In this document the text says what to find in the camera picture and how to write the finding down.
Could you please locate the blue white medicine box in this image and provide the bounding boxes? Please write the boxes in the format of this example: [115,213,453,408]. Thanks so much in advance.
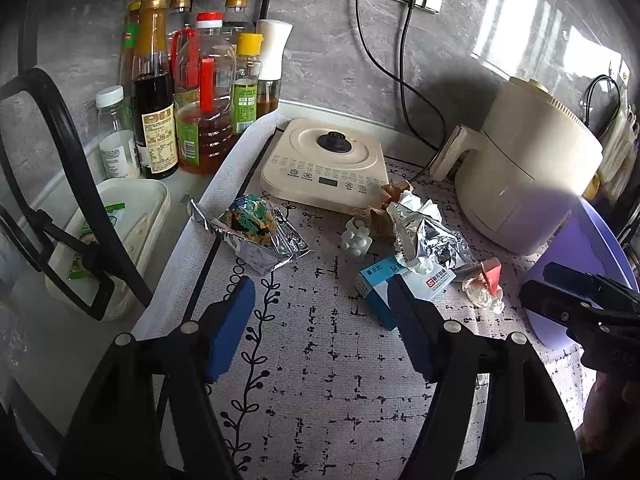
[355,255,456,331]

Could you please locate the cream air fryer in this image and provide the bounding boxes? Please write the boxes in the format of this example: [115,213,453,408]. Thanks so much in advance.
[429,76,604,256]

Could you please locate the hanging beige bags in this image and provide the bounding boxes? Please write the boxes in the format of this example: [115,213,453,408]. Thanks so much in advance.
[595,102,640,201]

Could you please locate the printed foil snack packet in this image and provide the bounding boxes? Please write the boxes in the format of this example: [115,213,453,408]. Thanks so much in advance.
[189,194,312,276]

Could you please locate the yellow cap small bottle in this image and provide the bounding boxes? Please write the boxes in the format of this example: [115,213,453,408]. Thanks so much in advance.
[231,32,263,136]

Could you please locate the white pill blister pack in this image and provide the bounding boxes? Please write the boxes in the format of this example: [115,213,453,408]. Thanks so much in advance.
[341,217,373,256]

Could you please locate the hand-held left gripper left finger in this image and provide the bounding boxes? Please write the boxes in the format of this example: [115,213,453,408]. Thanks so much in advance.
[57,276,257,480]

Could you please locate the patterned white table mat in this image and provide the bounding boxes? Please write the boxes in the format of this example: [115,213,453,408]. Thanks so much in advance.
[131,105,601,480]

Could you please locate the green label sauce bottle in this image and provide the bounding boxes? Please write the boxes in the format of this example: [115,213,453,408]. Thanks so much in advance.
[119,1,142,111]

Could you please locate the silver foil packet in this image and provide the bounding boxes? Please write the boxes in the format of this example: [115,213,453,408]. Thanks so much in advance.
[386,200,476,273]

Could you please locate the small red packet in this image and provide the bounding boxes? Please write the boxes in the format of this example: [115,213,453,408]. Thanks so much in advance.
[479,260,502,296]

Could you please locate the crumpled brown paper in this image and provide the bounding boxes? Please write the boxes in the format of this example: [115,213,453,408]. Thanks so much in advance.
[350,180,416,241]

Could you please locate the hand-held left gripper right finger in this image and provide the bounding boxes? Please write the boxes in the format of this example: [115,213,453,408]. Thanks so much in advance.
[387,276,586,480]

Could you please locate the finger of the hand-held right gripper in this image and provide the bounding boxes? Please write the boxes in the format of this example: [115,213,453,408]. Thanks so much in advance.
[543,262,640,306]
[519,281,616,328]

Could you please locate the white plastic container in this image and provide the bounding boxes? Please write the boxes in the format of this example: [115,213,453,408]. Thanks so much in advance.
[45,177,171,321]

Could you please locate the purple plastic bin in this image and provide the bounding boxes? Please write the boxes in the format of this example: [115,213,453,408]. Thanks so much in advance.
[522,197,638,351]

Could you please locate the black metal rack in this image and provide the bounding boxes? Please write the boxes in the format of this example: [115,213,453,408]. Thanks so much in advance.
[0,0,303,323]

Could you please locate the white cap clear jar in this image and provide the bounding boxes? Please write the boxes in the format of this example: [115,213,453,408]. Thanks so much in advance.
[95,85,142,181]

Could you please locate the thin black looped cable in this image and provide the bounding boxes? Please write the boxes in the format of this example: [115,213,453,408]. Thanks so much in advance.
[584,75,623,131]

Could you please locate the white top oil sprayer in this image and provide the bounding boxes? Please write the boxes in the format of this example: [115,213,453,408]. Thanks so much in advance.
[255,19,293,117]

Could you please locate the green printed packet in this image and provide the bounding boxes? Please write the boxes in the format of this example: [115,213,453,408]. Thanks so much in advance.
[67,200,127,281]

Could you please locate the white tissue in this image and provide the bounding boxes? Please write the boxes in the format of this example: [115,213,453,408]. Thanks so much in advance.
[395,190,443,221]
[461,275,506,315]

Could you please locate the cream kettle base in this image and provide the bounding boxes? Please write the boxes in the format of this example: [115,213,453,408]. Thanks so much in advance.
[260,117,391,213]

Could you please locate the person's right hand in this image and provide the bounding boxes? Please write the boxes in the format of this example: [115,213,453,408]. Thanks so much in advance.
[575,372,640,448]

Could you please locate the red cap cooking oil bottle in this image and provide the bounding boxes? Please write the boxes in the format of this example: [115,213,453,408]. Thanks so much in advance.
[170,12,238,176]

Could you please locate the dark soy sauce bottle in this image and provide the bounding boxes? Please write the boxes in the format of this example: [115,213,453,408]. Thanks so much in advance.
[131,0,180,181]

